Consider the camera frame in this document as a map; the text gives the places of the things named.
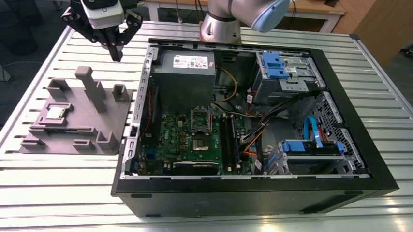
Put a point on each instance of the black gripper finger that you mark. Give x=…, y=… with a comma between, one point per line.
x=133, y=26
x=80, y=27

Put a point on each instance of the silver CPU green edge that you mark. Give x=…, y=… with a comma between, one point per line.
x=56, y=113

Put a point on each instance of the thin metal locking lever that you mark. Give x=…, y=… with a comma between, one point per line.
x=211, y=123

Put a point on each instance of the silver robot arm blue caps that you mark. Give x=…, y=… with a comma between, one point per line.
x=222, y=29

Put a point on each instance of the CPU socket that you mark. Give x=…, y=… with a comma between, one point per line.
x=200, y=142

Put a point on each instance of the grey power supply unit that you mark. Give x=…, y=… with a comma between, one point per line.
x=183, y=84

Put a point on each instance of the grey parts rack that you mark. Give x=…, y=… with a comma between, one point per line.
x=87, y=125

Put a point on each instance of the blue drive carrier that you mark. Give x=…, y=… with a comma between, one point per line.
x=274, y=59

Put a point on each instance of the green motherboard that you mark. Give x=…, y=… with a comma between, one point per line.
x=174, y=135

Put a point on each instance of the silver optical drive cage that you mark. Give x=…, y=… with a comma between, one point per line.
x=290, y=87

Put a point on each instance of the black RAM slot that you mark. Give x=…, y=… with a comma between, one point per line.
x=232, y=142
x=224, y=142
x=228, y=142

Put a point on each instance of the white power plug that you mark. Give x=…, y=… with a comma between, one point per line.
x=243, y=139

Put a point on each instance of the blue VGA port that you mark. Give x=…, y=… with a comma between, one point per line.
x=135, y=168

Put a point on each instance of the black graphics card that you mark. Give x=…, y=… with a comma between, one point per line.
x=192, y=169

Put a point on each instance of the hard disk in blue carrier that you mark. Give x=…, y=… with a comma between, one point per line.
x=294, y=146

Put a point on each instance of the wooden cabinet panel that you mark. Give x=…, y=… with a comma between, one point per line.
x=381, y=24

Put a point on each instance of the black PC case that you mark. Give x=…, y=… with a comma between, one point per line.
x=244, y=195

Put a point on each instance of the silver disk bay cage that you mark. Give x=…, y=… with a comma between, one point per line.
x=315, y=158

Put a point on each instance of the wooden desk white frame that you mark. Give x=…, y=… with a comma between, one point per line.
x=319, y=8

